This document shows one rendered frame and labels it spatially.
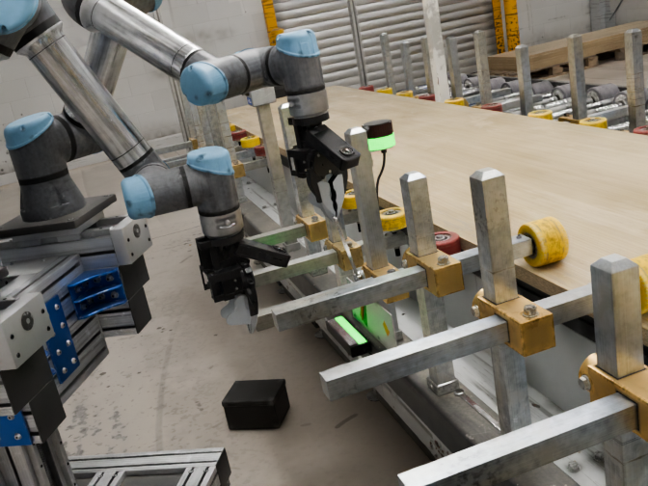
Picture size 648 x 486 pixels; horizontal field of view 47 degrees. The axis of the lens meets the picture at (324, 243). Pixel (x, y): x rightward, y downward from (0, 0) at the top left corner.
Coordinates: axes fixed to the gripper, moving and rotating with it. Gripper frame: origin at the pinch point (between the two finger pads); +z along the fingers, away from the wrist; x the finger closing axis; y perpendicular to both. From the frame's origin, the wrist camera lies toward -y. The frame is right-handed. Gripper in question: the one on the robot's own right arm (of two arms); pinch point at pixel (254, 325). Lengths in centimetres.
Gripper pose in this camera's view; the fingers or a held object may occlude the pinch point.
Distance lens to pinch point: 144.7
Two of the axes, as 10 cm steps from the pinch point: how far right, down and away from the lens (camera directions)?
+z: 1.4, 9.2, 3.7
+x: 4.1, 2.9, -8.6
